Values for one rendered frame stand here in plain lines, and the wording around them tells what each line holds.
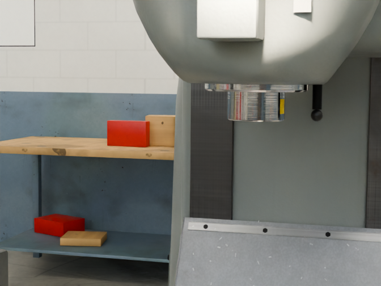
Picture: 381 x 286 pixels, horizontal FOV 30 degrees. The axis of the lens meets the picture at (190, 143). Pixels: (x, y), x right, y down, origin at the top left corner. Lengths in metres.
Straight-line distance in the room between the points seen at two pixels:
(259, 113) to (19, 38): 4.88
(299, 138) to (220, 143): 0.11
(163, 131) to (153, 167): 0.61
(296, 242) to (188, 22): 0.51
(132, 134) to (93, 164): 0.81
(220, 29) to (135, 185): 4.65
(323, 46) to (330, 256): 0.49
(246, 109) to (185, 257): 0.45
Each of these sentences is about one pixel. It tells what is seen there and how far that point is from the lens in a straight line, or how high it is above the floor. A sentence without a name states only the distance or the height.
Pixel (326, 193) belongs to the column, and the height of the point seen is 1.16.
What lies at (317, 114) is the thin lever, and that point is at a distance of 0.59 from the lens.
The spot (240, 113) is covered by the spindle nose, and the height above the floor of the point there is 1.29.
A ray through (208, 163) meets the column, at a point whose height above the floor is 1.20.
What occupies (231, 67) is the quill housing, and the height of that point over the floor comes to 1.32.
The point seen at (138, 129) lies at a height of 0.99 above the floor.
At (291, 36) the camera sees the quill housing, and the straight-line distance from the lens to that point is 0.50.
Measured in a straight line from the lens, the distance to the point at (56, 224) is 4.93.
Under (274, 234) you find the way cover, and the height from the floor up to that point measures 1.11.
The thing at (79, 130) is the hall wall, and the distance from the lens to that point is 5.21.
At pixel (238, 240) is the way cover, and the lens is 0.98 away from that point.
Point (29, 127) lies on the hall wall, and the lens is 5.38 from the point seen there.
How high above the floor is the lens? 1.31
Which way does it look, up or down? 5 degrees down
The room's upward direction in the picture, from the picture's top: 1 degrees clockwise
